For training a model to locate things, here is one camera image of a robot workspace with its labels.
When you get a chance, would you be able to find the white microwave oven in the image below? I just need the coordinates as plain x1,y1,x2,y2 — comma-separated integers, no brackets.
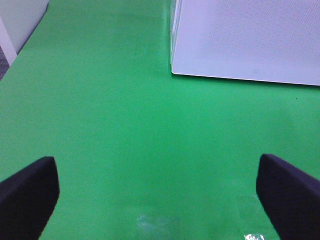
169,0,320,87

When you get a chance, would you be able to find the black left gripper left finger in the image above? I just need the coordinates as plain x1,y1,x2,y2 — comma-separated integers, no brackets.
0,156,60,240

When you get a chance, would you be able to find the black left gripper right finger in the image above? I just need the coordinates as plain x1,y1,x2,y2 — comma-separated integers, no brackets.
256,154,320,240

